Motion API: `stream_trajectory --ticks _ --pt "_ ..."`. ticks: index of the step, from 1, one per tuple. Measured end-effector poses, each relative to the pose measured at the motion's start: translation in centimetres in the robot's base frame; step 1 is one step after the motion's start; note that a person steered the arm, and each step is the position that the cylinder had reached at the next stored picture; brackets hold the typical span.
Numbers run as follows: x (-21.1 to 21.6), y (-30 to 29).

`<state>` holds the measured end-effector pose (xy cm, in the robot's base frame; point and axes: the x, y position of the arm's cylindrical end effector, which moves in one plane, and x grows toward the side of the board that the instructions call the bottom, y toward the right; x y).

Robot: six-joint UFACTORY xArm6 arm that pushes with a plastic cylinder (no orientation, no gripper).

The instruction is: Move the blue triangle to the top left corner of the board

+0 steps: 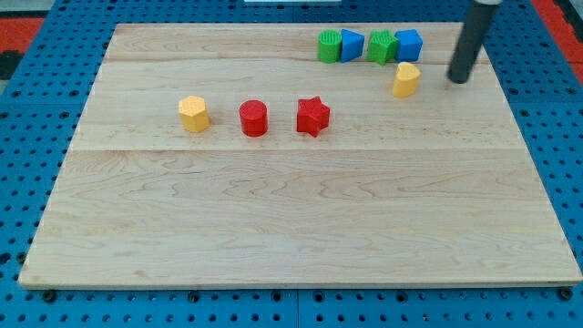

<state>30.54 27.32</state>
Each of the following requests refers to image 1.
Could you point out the wooden board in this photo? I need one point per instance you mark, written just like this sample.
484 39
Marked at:
435 190

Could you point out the blue triangle block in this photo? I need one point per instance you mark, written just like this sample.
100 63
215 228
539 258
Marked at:
352 45

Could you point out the red star block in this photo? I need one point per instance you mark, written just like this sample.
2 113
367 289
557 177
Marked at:
312 116

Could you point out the red cylinder block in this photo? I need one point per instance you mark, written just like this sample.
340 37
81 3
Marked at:
253 118

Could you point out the yellow hexagon block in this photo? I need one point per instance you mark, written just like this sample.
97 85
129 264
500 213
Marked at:
193 114

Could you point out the green cylinder block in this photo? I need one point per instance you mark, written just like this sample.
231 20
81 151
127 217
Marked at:
329 46

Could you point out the yellow heart block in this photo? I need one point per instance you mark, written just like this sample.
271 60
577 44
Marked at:
406 79

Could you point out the green star block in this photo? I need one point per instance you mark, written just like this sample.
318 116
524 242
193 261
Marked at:
382 46

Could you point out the blue cube block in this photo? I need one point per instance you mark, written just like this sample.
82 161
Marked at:
410 45

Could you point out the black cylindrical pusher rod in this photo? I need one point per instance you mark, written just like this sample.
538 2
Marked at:
477 23

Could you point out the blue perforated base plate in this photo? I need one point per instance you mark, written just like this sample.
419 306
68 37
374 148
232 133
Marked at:
45 97

